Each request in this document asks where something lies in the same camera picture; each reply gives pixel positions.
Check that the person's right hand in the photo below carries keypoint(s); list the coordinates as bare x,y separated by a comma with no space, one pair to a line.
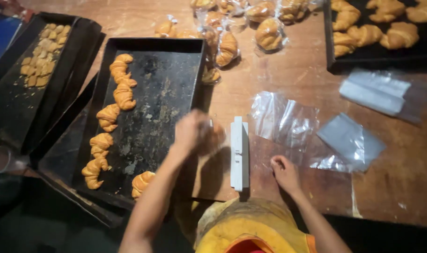
287,175

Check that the group of plain croissants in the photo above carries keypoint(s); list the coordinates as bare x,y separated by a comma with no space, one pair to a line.
125,96
399,35

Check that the pile of bagged croissants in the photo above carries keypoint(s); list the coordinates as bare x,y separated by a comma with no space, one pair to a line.
227,47

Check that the croissant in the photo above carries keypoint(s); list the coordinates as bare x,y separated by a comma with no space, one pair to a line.
217,138

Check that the person's left hand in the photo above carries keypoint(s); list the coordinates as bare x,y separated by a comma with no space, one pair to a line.
187,131

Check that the person's left fingers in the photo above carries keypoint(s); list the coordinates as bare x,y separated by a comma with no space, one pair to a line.
203,126

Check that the stack of flat clear bags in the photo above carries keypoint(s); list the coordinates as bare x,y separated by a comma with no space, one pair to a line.
347,138
371,91

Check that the heap of small pastry pieces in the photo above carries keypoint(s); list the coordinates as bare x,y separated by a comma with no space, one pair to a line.
44,56

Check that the clear plastic cup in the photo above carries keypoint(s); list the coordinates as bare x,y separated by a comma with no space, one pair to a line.
2,160

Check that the crumpled clear plastic bag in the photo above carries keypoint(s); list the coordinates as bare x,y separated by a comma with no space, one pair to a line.
283,119

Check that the white bag sealer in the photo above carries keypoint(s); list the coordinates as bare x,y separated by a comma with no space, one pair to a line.
238,165

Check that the person's right fingers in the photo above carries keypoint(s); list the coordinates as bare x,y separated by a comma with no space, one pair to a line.
277,163

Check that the person's yellow shirt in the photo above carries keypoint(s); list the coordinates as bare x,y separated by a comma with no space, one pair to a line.
245,228

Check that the blue plastic object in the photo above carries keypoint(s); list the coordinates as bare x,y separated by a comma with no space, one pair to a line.
1,38

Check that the large scratched black baking tray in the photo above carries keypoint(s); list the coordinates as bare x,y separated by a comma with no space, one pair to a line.
157,105

